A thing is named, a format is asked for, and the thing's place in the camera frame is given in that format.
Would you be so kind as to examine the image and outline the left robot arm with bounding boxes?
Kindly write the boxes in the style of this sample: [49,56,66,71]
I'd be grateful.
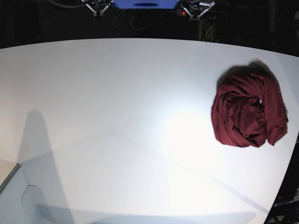
[178,0,215,21]

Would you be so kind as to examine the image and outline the black power strip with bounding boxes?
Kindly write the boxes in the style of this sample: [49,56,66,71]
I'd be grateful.
[176,8,228,21]

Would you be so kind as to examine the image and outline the black cables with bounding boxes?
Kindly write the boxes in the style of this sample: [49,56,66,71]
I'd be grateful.
[112,9,164,30]

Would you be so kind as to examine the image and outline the maroon t-shirt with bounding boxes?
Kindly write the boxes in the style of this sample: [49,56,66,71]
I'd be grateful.
[211,69,288,147]

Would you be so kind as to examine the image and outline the blue box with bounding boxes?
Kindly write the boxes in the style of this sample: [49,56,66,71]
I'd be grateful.
[114,0,178,9]

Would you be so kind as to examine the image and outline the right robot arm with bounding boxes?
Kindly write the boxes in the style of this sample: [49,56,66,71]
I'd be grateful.
[82,0,114,19]

